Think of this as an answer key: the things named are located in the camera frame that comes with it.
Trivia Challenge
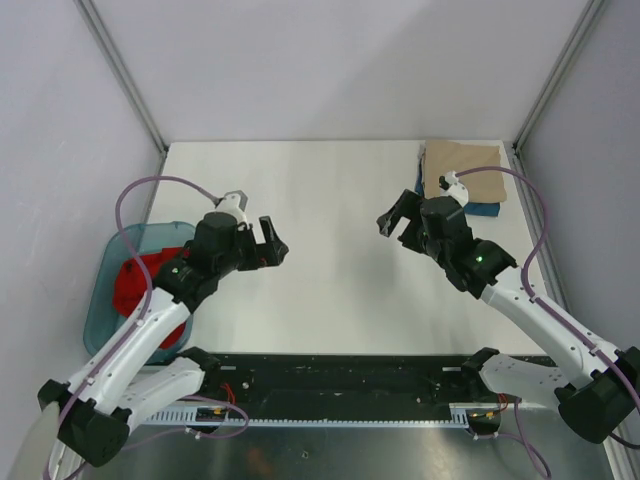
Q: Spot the red t-shirt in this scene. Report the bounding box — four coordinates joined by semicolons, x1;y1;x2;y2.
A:
112;247;182;317

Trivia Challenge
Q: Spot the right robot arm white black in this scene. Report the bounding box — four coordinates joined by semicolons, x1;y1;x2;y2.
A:
377;190;639;444

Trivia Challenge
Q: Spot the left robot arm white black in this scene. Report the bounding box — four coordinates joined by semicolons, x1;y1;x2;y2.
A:
37;207;289;467

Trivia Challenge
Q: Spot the folded blue t-shirt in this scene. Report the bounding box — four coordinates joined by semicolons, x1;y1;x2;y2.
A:
414;162;501;218

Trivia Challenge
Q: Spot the folded beige t-shirt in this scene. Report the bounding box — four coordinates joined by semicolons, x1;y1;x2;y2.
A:
421;139;507;204

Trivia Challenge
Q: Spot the teal translucent plastic bin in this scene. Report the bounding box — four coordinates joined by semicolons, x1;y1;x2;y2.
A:
83;222;195;355

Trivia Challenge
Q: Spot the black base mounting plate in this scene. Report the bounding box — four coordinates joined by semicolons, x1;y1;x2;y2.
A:
197;353;502;422

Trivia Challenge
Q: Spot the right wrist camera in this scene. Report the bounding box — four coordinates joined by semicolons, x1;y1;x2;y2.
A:
439;171;469;207

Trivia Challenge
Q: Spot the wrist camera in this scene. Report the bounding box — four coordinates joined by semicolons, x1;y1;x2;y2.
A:
214;190;248;224
439;171;469;207

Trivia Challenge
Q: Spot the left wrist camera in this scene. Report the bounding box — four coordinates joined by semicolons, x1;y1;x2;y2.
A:
214;190;248;224

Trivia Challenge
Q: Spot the grey slotted cable duct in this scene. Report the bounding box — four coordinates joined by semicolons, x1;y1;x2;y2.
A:
92;405;501;430

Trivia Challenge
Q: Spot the right aluminium frame post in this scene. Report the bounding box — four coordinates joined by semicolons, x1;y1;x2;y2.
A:
512;0;610;152

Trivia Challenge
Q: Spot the aluminium frame post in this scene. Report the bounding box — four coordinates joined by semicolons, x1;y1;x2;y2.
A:
74;0;168;156
512;0;610;152

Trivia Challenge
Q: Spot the left aluminium frame post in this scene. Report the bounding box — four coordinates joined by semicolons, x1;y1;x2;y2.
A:
74;0;168;156

